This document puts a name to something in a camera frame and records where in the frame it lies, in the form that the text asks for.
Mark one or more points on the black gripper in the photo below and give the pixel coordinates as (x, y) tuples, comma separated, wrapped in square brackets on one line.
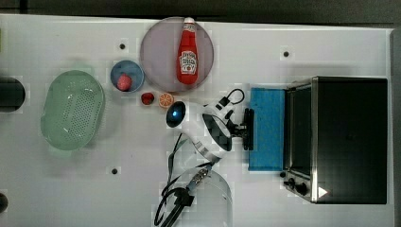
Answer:
[(244, 130)]

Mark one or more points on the black silver toaster oven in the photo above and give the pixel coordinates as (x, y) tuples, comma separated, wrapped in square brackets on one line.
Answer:
[(326, 136)]

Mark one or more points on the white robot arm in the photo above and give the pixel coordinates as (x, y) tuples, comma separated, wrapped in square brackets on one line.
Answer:
[(211, 131)]

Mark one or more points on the orange slice toy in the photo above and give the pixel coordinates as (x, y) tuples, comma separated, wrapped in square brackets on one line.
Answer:
[(166, 100)]

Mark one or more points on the red ketchup bottle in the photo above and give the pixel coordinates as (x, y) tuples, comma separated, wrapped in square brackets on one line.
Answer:
[(187, 56)]

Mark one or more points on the red toy strawberry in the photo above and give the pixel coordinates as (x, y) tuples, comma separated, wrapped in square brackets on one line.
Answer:
[(147, 98)]

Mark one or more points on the grey round plate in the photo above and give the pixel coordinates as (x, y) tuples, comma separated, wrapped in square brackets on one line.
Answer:
[(158, 54)]

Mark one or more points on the blue bowl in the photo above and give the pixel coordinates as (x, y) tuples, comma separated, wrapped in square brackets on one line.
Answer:
[(130, 68)]

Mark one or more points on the pink toy fruit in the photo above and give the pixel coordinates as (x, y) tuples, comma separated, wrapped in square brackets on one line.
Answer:
[(124, 83)]

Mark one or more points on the green perforated colander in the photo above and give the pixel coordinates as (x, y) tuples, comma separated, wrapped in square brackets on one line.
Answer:
[(72, 111)]

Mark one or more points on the black round pan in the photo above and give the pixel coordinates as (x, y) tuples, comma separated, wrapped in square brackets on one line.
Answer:
[(12, 94)]

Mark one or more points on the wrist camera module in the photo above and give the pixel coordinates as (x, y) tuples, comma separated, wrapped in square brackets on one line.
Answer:
[(221, 107)]

